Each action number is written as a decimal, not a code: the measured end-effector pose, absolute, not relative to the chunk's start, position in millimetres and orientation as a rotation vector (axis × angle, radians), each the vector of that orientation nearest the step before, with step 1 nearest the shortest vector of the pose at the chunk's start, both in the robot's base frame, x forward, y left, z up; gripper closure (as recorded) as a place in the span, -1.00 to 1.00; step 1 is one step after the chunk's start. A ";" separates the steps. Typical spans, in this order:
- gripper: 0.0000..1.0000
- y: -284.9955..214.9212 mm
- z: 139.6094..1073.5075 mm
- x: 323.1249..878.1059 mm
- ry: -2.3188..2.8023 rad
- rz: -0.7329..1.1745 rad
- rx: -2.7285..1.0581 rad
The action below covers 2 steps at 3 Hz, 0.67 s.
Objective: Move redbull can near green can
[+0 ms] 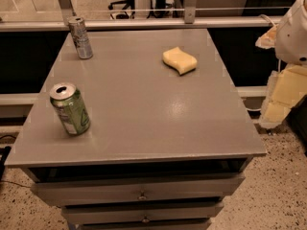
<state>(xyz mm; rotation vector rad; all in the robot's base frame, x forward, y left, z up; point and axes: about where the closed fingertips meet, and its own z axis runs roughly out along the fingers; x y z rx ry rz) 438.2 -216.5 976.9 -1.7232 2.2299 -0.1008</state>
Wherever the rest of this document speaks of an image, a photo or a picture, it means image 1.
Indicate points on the green soda can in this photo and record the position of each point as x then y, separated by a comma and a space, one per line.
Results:
68, 103

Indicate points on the top grey drawer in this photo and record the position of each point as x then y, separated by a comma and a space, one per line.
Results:
137, 189

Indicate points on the bottom grey drawer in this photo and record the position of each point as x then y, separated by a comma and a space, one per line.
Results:
190, 224

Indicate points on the silver blue redbull can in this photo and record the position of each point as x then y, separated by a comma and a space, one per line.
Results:
80, 38

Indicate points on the black office chair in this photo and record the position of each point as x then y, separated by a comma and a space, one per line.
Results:
127, 12

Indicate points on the metal railing frame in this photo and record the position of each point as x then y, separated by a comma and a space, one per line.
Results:
51, 15

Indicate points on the middle grey drawer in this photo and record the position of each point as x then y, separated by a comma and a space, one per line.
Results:
143, 213

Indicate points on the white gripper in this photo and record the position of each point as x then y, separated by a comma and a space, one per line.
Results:
293, 37

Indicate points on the grey drawer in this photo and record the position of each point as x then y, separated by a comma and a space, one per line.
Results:
137, 189
190, 224
143, 213

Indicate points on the grey drawer cabinet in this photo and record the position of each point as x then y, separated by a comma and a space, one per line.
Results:
146, 120

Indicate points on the yellow sponge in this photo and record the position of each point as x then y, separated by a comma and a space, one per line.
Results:
179, 60

